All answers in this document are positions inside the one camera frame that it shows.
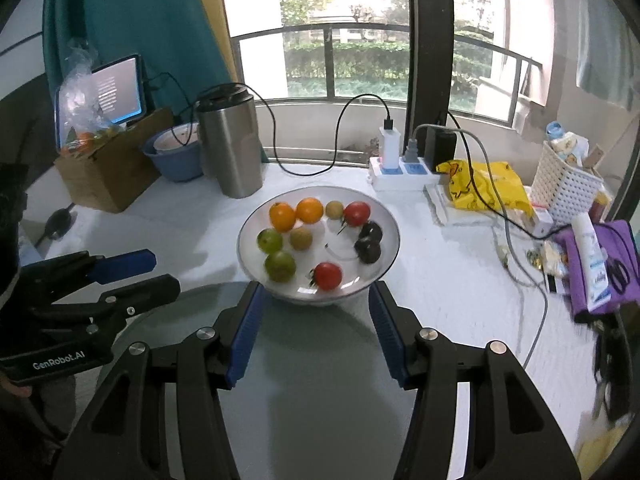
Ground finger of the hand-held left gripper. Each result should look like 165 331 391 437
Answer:
35 274 181 333
20 248 157 291

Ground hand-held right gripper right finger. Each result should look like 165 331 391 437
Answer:
368 280 583 480

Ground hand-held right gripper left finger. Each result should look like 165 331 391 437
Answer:
52 281 267 480

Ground round glass tray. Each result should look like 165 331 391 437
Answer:
95 281 426 480

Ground green tomato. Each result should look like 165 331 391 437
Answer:
264 251 297 283
257 228 284 254

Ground red tomato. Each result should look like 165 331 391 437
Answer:
343 201 371 227
309 261 344 292

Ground white plate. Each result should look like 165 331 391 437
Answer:
237 185 401 307

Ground orange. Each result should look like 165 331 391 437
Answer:
296 197 325 225
269 202 297 232

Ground person's left hand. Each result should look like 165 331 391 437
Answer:
0 377 31 400

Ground black round object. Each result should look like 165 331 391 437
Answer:
35 205 78 248

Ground cardboard box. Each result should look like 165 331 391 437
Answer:
54 107 174 213

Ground blue bowl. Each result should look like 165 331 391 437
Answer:
142 122 203 182

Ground white bowl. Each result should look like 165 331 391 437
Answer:
154 122 201 153

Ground white folded cloth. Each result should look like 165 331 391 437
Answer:
424 182 501 226

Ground steel tumbler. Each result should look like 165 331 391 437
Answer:
194 82 264 199

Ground white power strip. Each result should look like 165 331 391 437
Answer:
369 156 441 192

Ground clear plastic bag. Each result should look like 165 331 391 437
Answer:
56 40 126 156

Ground snack packet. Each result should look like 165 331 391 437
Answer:
527 240 571 278

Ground yellow plastic bag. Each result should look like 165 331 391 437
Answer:
436 159 535 217

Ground white charger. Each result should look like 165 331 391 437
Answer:
378 126 402 170

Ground small white box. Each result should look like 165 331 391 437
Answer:
520 202 556 236

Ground purple pouch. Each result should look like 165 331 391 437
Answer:
552 219 640 323

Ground black power adapter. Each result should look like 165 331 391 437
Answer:
425 126 457 161

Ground white tube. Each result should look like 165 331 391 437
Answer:
571 212 613 313

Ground white plastic basket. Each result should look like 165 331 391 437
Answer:
529 140 605 223

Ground black scissors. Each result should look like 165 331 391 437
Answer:
602 232 633 296

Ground teal curtain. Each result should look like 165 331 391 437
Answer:
42 0 268 163

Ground yellow curtain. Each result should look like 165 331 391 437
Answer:
187 0 236 83

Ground balcony railing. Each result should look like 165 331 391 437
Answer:
231 24 543 126

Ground hanging pale cloth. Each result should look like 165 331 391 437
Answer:
575 0 636 111

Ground grey cable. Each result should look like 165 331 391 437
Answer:
412 123 550 368

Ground thin black cable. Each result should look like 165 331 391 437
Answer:
445 110 591 241

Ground black charger cable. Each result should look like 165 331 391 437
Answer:
142 72 396 177

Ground black straps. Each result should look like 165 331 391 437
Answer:
592 310 636 421

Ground black window post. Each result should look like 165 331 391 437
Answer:
407 0 457 146

